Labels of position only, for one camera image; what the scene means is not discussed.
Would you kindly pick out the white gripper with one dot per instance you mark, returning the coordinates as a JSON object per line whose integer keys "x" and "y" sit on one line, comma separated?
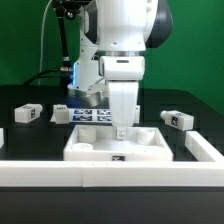
{"x": 122, "y": 75}

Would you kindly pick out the white square tabletop part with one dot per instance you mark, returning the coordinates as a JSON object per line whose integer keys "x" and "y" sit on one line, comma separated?
{"x": 100, "y": 143}

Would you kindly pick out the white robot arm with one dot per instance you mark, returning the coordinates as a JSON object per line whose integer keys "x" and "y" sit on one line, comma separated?
{"x": 114, "y": 34}

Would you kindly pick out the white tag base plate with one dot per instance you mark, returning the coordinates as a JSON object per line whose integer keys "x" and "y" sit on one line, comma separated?
{"x": 62, "y": 114}

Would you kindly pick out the white U-shaped obstacle wall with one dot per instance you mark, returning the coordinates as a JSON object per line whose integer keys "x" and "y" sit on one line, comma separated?
{"x": 207, "y": 170}

